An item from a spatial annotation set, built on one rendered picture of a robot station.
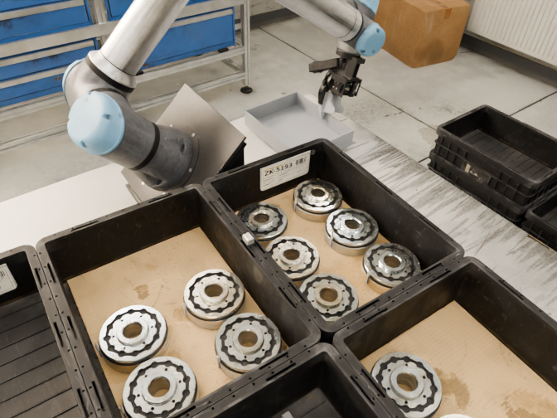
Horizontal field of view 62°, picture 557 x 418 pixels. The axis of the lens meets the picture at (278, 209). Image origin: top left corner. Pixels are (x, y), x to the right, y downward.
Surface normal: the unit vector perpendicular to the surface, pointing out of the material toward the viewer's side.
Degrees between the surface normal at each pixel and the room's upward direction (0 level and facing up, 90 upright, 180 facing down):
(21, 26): 90
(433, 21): 89
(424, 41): 90
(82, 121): 44
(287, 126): 2
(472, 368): 0
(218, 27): 90
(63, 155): 0
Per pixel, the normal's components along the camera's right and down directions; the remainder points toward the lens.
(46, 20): 0.60, 0.56
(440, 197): 0.03, -0.73
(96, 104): -0.47, -0.19
